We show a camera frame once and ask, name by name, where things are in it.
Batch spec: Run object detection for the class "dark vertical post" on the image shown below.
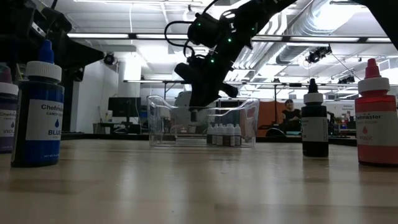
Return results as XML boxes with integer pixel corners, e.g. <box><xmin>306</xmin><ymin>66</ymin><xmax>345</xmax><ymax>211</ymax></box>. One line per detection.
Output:
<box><xmin>63</xmin><ymin>68</ymin><xmax>75</xmax><ymax>134</ymax></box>

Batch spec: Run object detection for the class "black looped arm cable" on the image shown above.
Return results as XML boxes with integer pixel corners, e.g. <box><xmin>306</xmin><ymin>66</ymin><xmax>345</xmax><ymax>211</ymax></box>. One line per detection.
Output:
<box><xmin>164</xmin><ymin>19</ymin><xmax>201</xmax><ymax>59</ymax></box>

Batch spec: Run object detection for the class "large violet Chefmaster bottle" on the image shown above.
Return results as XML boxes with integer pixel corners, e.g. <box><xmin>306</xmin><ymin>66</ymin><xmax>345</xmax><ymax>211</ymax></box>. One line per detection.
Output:
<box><xmin>0</xmin><ymin>66</ymin><xmax>20</xmax><ymax>154</ymax></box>

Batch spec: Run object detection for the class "black computer monitor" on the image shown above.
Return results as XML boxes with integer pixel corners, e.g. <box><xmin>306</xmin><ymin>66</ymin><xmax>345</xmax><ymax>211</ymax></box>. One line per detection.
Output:
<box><xmin>108</xmin><ymin>96</ymin><xmax>142</xmax><ymax>118</ymax></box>

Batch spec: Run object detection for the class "large blue Chefmaster bottle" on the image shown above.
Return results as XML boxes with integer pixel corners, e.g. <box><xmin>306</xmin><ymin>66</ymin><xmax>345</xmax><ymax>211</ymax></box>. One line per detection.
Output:
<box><xmin>11</xmin><ymin>39</ymin><xmax>65</xmax><ymax>168</ymax></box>

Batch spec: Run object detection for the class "silver ventilation duct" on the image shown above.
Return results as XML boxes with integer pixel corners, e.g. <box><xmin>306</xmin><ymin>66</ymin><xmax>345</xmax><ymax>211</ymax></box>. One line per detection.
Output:
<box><xmin>236</xmin><ymin>0</ymin><xmax>355</xmax><ymax>71</ymax></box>

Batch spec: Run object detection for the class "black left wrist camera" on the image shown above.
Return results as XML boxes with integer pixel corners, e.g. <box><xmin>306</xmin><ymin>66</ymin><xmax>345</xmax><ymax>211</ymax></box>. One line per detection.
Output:
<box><xmin>40</xmin><ymin>6</ymin><xmax>74</xmax><ymax>35</ymax></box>

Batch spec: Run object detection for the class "long ceiling light bar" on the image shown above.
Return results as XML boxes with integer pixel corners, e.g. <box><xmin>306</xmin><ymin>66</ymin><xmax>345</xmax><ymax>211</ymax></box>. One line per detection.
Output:
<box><xmin>366</xmin><ymin>37</ymin><xmax>392</xmax><ymax>44</ymax></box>
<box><xmin>251</xmin><ymin>34</ymin><xmax>284</xmax><ymax>41</ymax></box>
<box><xmin>289</xmin><ymin>36</ymin><xmax>361</xmax><ymax>43</ymax></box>
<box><xmin>68</xmin><ymin>33</ymin><xmax>130</xmax><ymax>39</ymax></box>
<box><xmin>136</xmin><ymin>33</ymin><xmax>189</xmax><ymax>40</ymax></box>

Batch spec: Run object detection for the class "black office desk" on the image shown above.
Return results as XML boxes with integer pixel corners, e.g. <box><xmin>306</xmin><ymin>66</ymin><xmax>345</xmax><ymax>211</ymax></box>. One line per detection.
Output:
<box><xmin>92</xmin><ymin>121</ymin><xmax>149</xmax><ymax>134</ymax></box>

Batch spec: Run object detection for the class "small brown dropper bottle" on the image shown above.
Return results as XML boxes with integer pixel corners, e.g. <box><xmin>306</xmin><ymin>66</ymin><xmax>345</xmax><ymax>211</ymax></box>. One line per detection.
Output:
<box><xmin>223</xmin><ymin>123</ymin><xmax>236</xmax><ymax>147</ymax></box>

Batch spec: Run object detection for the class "white sign board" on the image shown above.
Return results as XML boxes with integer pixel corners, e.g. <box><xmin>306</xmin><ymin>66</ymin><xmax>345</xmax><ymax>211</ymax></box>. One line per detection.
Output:
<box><xmin>330</xmin><ymin>101</ymin><xmax>356</xmax><ymax>118</ymax></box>

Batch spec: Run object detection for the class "person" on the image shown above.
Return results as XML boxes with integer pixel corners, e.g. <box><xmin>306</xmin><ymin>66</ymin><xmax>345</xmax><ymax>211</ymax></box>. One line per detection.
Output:
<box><xmin>279</xmin><ymin>98</ymin><xmax>302</xmax><ymax>134</ymax></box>

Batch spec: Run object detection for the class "large pink Chefmaster bottle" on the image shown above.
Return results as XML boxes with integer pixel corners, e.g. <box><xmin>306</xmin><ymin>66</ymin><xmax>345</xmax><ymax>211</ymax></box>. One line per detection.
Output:
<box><xmin>354</xmin><ymin>58</ymin><xmax>398</xmax><ymax>167</ymax></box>

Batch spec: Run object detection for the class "clear plastic bin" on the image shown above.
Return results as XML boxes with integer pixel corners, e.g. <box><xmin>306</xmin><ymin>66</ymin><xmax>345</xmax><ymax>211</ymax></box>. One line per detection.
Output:
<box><xmin>146</xmin><ymin>95</ymin><xmax>261</xmax><ymax>148</ymax></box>

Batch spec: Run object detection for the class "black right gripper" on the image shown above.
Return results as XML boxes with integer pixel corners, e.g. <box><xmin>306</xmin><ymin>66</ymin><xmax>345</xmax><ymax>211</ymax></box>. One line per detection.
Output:
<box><xmin>174</xmin><ymin>52</ymin><xmax>239</xmax><ymax>110</ymax></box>

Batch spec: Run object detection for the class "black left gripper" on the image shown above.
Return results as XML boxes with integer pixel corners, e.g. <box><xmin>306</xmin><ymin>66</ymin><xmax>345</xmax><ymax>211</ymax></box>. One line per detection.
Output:
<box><xmin>0</xmin><ymin>1</ymin><xmax>106</xmax><ymax>72</ymax></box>

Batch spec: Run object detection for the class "large black Chefmaster bottle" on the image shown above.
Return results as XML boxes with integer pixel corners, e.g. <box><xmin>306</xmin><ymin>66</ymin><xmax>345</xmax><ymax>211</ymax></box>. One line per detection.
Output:
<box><xmin>300</xmin><ymin>78</ymin><xmax>330</xmax><ymax>158</ymax></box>

